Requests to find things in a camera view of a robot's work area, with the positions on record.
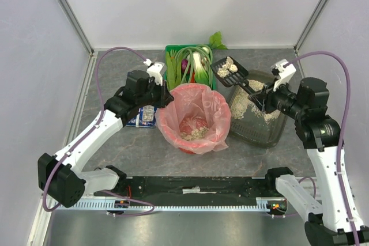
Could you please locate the green lettuce leaf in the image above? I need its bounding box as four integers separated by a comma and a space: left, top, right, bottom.
165, 52, 182, 90

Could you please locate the black litter scoop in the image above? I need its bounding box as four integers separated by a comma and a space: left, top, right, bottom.
210, 56, 255, 95

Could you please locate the dark translucent litter box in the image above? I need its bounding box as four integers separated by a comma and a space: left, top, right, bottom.
228, 85, 287, 148

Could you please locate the red mesh waste basket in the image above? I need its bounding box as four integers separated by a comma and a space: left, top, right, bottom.
157, 84, 231, 154

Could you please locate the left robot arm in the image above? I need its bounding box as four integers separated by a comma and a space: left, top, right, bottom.
37, 66, 174, 208

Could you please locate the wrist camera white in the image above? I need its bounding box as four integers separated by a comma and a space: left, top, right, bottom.
144, 59, 167, 86
271, 59, 296, 92

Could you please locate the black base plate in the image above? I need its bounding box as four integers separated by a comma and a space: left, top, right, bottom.
111, 176, 281, 206

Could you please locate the green vegetable tray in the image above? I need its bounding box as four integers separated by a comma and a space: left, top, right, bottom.
165, 45, 216, 90

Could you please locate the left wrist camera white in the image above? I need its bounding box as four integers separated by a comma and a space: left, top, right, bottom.
144, 59, 167, 86

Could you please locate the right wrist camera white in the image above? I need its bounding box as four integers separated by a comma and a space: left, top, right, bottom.
271, 59, 296, 92

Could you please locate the white cable duct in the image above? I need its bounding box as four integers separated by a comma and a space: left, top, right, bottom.
58, 197, 281, 212

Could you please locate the green long beans bundle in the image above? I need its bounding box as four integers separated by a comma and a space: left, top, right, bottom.
173, 45, 215, 89

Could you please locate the blue Doritos chip bag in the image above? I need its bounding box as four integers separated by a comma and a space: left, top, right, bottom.
123, 70, 156, 128

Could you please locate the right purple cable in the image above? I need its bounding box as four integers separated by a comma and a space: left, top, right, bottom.
266, 51, 361, 246

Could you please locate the white bok choy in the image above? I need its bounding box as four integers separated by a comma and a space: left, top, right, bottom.
187, 47, 210, 86

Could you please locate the purple onion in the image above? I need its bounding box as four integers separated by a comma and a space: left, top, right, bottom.
181, 59, 188, 72

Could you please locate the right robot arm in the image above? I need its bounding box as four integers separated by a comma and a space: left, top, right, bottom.
247, 77, 368, 245

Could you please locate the green leaf sprig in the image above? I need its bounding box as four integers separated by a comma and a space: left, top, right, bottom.
208, 31, 228, 50

